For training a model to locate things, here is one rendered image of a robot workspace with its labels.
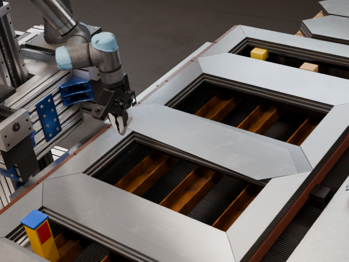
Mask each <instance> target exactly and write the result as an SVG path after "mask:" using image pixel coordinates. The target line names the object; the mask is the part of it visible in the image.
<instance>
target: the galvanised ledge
mask: <svg viewBox="0 0 349 262"><path fill-rule="evenodd" d="M210 44H212V43H210V42H206V43H205V44H204V45H203V46H201V47H200V48H199V49H197V50H196V51H195V52H193V53H192V54H191V55H189V56H188V57H187V58H186V59H184V60H183V61H182V62H180V63H179V64H178V65H177V66H175V67H174V68H173V69H172V70H170V71H169V72H168V73H166V74H165V75H164V76H163V77H161V78H160V79H159V80H158V81H156V82H155V83H154V84H152V85H151V86H150V87H149V88H147V89H146V90H145V91H143V92H142V93H141V94H140V95H138V96H137V97H136V100H137V103H138V101H139V100H141V99H142V98H143V97H144V96H146V95H147V94H148V93H149V92H151V91H152V90H153V89H155V88H156V85H157V84H159V83H160V82H161V81H163V80H164V79H165V78H166V77H168V76H169V75H170V74H172V73H173V72H174V71H175V70H177V69H178V68H179V67H181V66H182V65H183V64H185V63H186V62H187V61H189V60H190V59H191V58H193V57H194V56H197V55H198V54H199V53H200V52H202V51H203V50H204V49H205V48H207V47H208V46H209V45H210ZM202 89H203V88H201V87H199V88H198V89H197V90H195V91H194V92H193V93H192V94H190V95H189V96H188V97H187V98H186V99H184V100H183V101H182V102H181V103H180V104H179V105H177V106H176V107H175V108H174V109H176V110H178V109H180V108H181V107H182V106H183V105H184V104H185V103H187V102H188V101H189V100H190V99H191V98H192V97H194V96H195V95H196V94H197V93H198V92H199V91H201V90H202ZM108 121H109V119H107V120H106V121H105V122H104V123H102V124H101V125H100V126H98V127H97V128H96V129H95V130H93V131H92V132H91V133H90V134H88V135H87V136H86V137H84V138H83V139H82V140H81V141H79V142H78V143H77V144H75V145H74V146H73V147H72V148H70V149H69V150H68V151H67V152H65V153H64V154H62V155H61V156H60V157H58V158H57V159H56V160H55V161H53V162H52V163H51V164H49V165H48V166H47V167H46V168H44V169H43V170H42V171H41V172H39V173H38V174H37V175H35V176H34V177H33V178H32V179H30V180H29V181H28V182H26V183H25V184H24V185H23V186H21V187H20V188H19V189H18V190H16V191H15V192H14V193H12V194H11V195H10V196H9V199H10V201H12V200H14V199H15V198H16V197H18V196H19V195H20V194H21V193H23V192H24V191H25V190H26V189H28V188H29V187H30V186H31V185H33V184H34V183H36V182H37V181H38V180H39V179H41V178H42V177H43V176H44V175H46V174H47V173H48V172H49V171H51V170H52V169H53V168H54V167H56V166H57V165H58V164H60V163H61V162H62V161H63V160H65V159H66V158H67V157H68V156H70V155H69V154H67V153H68V152H69V151H71V150H72V149H73V148H75V147H76V146H77V145H78V144H80V143H81V142H82V141H84V140H85V139H86V138H88V137H89V136H90V135H92V134H93V133H94V132H95V131H97V130H98V129H99V128H101V127H102V126H103V125H104V124H106V123H107V122H108ZM136 145H137V144H135V143H133V144H132V145H130V146H129V147H128V148H127V149H126V150H125V151H123V152H122V153H121V154H120V155H119V156H118V157H116V158H115V159H114V160H113V161H112V162H111V163H109V164H108V165H107V166H106V167H105V168H104V169H102V170H101V171H100V172H98V173H97V174H96V175H95V176H94V178H96V179H98V178H99V177H100V176H101V175H102V174H104V173H105V172H106V171H107V170H108V169H109V168H111V167H112V166H113V165H114V164H115V163H116V162H118V161H119V160H120V159H121V158H122V157H123V156H125V155H126V154H127V153H128V152H129V151H130V150H132V149H133V148H134V147H135V146H136Z"/></svg>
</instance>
